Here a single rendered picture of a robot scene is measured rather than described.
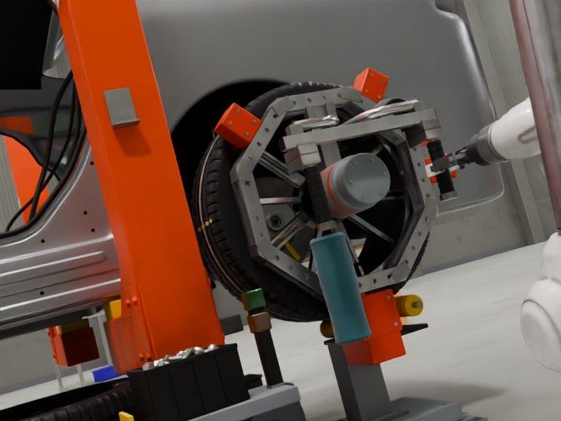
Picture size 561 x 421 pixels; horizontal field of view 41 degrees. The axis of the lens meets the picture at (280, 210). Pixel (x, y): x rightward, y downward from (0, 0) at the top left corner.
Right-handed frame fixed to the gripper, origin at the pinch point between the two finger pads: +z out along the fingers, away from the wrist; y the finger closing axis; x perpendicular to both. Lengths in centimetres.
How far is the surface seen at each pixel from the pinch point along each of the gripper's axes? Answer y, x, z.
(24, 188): -72, 71, 288
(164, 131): -61, 24, 14
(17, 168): -73, 83, 288
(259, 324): -56, -24, -1
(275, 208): -15, 6, 72
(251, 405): -64, -39, -8
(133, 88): -66, 35, 14
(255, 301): -55, -19, -1
